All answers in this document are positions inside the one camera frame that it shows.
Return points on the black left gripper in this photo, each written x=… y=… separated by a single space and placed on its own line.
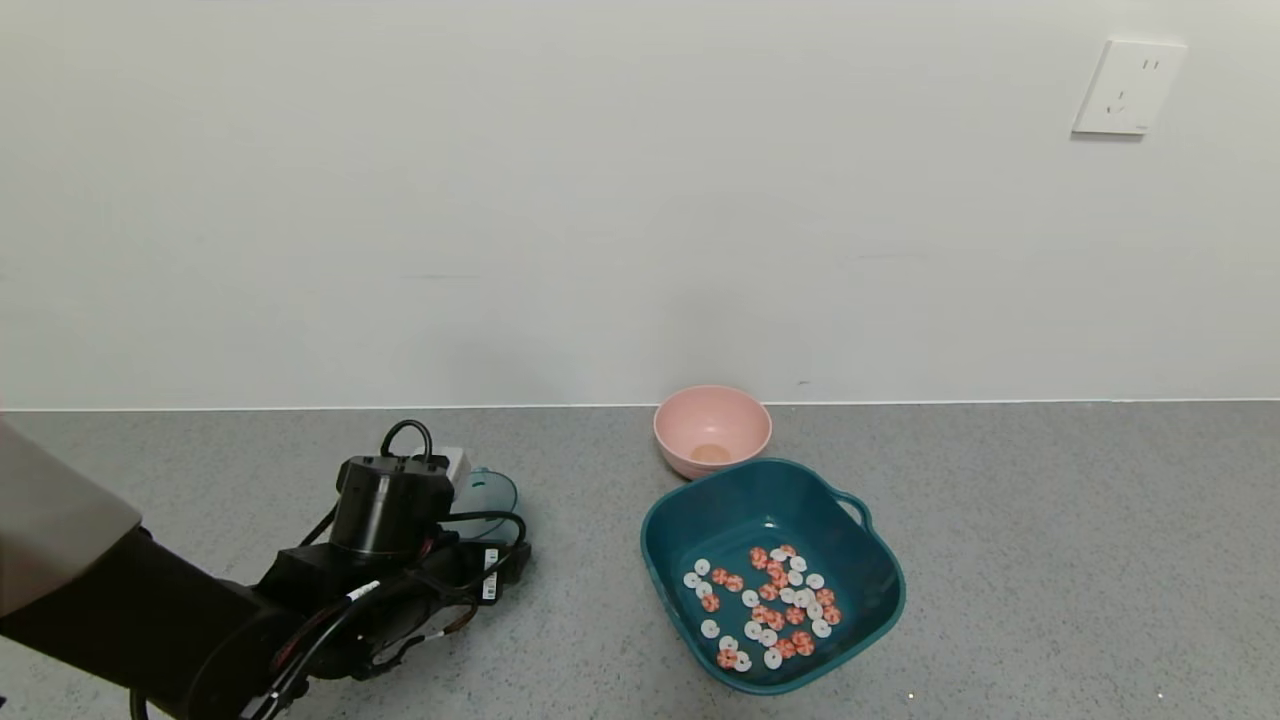
x=492 y=573

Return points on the clear ribbed teal plastic cup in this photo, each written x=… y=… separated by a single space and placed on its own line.
x=492 y=495

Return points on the red and white round pieces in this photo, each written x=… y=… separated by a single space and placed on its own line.
x=775 y=620

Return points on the pink bowl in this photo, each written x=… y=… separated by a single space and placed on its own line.
x=712 y=425

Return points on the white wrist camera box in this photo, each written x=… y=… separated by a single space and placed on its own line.
x=458 y=465

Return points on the white wall socket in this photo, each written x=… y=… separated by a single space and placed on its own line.
x=1128 y=88

